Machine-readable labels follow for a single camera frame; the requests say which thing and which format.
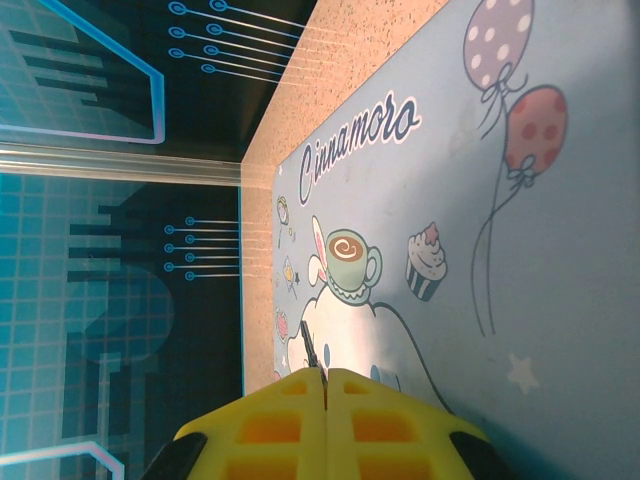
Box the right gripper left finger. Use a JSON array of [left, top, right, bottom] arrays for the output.
[[142, 367, 330, 480]]

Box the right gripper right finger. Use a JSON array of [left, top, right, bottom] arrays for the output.
[[324, 367, 519, 480]]

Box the light blue cartoon tin box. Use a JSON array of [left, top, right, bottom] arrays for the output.
[[272, 0, 640, 480]]

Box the aluminium left corner post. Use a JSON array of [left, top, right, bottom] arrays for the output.
[[0, 142, 245, 189]]

